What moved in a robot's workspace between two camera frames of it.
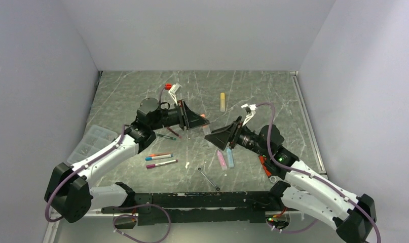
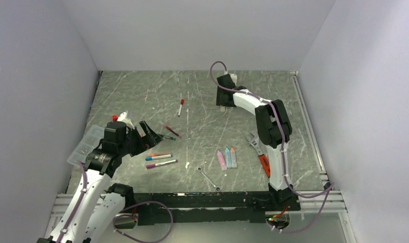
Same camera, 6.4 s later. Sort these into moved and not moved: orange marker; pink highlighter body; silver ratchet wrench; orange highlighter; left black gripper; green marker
Moved: left black gripper; orange highlighter
Not moved: pink highlighter body; orange marker; green marker; silver ratchet wrench
